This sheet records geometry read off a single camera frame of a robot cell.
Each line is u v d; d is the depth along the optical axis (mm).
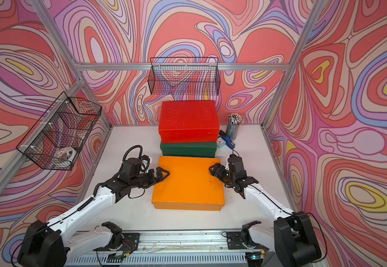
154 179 704
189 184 774
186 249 734
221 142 1070
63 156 689
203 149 959
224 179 767
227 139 1080
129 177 625
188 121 931
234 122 986
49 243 383
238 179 643
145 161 734
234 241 734
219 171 762
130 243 721
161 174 731
